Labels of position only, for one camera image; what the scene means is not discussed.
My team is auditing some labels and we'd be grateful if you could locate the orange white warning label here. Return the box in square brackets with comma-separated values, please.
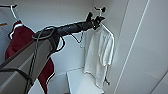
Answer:
[0, 22, 8, 28]

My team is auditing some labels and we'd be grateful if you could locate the white wardrobe cabinet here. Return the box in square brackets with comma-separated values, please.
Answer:
[0, 0, 130, 94]

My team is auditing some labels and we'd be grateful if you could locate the white t-shirt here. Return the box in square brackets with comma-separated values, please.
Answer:
[82, 25, 116, 90]

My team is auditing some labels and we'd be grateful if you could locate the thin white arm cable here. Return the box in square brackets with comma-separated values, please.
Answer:
[70, 31, 85, 48]

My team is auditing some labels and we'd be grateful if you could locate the white wardrobe door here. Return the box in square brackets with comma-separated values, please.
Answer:
[112, 0, 168, 94]

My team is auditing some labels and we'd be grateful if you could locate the red white jacket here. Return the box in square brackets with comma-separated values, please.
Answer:
[4, 21, 56, 94]

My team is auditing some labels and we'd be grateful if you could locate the black wall hook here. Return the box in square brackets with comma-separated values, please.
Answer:
[93, 6, 107, 13]
[0, 3, 18, 10]

